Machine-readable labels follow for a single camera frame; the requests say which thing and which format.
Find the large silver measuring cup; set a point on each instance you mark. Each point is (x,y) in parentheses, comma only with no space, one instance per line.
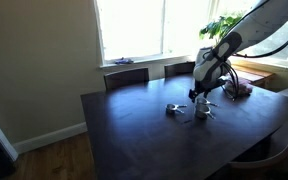
(203,112)

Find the near curved wooden chair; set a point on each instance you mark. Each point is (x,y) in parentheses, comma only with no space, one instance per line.
(278,152)

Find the green potted plant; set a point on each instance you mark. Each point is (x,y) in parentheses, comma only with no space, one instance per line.
(212,33)

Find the dark wooden chair right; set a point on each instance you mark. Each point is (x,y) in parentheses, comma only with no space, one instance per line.
(178,69)

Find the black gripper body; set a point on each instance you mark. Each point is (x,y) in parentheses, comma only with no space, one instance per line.
(199,88)

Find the plastic bag on table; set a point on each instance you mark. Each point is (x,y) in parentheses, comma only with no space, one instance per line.
(237,89)

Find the medium silver measuring cup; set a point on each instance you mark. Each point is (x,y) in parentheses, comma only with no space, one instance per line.
(173,108)

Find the dark wooden chair left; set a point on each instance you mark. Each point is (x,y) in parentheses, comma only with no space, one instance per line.
(127,77)

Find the wooden side bench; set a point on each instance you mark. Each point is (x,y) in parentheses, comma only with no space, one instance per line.
(256,77)

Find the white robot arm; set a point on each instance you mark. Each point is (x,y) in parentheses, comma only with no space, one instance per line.
(212,68)

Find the white window frame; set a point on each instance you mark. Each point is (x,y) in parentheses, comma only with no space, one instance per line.
(150,30)

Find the dark wooden chair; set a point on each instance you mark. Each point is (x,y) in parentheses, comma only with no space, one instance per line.
(127,77)
(178,69)

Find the dark wooden dining table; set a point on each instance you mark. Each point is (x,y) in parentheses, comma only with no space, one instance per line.
(134,138)

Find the blue object on windowsill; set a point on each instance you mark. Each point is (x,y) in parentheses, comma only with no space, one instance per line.
(123,61)

